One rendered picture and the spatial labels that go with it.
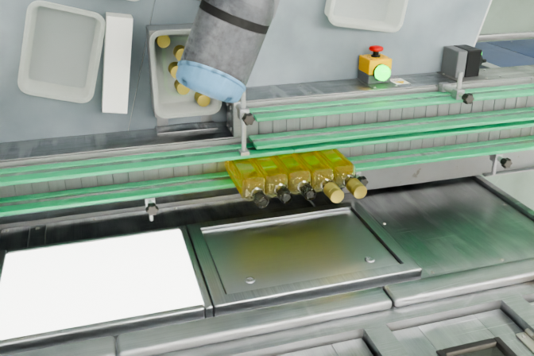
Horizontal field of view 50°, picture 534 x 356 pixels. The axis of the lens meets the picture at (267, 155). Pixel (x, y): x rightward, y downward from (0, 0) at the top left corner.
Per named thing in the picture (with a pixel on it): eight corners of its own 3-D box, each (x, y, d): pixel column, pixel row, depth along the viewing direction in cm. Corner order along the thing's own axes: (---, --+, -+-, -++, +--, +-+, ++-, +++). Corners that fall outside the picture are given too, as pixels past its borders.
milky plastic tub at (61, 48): (19, 83, 144) (15, 93, 136) (30, -7, 137) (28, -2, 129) (90, 95, 150) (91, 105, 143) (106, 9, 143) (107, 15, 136)
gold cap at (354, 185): (354, 193, 139) (361, 201, 135) (342, 187, 138) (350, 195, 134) (361, 181, 139) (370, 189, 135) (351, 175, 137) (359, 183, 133)
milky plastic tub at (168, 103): (151, 109, 155) (155, 120, 147) (145, 25, 146) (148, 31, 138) (215, 104, 159) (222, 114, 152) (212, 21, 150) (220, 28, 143)
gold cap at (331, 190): (322, 184, 136) (329, 192, 132) (335, 179, 136) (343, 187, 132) (324, 197, 137) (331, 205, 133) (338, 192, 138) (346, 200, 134)
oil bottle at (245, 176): (224, 169, 153) (245, 206, 135) (224, 149, 151) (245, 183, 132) (245, 167, 155) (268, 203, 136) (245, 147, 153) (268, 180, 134)
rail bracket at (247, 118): (231, 145, 151) (243, 163, 140) (230, 82, 144) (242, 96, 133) (242, 143, 152) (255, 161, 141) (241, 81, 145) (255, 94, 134)
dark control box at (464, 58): (439, 71, 177) (454, 78, 169) (443, 45, 173) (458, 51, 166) (462, 69, 179) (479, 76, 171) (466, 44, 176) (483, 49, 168)
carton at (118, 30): (101, 105, 151) (102, 112, 145) (106, 11, 142) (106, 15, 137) (125, 106, 153) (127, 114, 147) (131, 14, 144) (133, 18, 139)
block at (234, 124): (225, 129, 156) (230, 137, 150) (224, 94, 153) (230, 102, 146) (237, 127, 157) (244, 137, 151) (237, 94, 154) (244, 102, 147)
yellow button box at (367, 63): (356, 77, 169) (368, 84, 163) (358, 52, 166) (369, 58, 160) (378, 75, 171) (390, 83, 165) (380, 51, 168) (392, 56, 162)
